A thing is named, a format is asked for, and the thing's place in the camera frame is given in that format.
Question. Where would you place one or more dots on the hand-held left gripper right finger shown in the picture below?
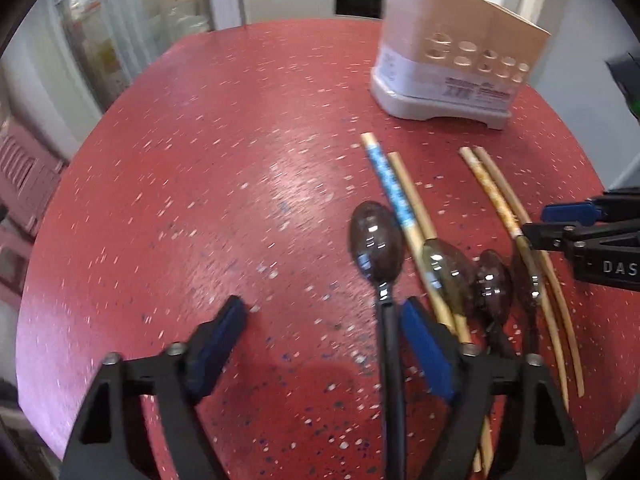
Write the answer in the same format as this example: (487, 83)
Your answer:
(430, 355)

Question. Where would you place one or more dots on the olive translucent spoon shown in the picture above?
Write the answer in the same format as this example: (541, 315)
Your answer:
(447, 275)

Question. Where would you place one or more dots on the white beige utensil holder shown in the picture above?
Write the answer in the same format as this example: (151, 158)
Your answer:
(450, 35)

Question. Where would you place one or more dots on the stack of pink crates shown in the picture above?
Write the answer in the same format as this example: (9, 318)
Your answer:
(25, 175)

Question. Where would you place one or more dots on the plain bamboo chopstick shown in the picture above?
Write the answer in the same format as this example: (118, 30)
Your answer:
(505, 187)
(410, 192)

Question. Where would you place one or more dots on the dark translucent spoon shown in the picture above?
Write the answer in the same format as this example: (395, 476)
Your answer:
(531, 285)

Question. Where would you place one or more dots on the glass sliding door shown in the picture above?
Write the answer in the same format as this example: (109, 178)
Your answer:
(135, 25)

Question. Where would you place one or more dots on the grey translucent spoon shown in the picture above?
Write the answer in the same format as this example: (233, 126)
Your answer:
(377, 245)

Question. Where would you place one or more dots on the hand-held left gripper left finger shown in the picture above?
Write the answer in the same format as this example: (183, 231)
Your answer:
(220, 345)

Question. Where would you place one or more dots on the dark object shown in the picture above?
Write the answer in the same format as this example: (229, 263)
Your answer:
(627, 82)

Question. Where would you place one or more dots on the orange patterned bamboo chopstick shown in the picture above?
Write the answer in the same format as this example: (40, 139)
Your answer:
(492, 192)

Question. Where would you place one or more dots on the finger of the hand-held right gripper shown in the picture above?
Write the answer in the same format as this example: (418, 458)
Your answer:
(567, 212)
(547, 236)

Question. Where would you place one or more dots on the blue patterned bamboo chopstick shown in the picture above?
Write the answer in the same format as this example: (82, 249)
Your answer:
(392, 187)

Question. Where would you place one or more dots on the brown translucent spoon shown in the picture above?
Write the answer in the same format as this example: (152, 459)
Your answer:
(494, 282)

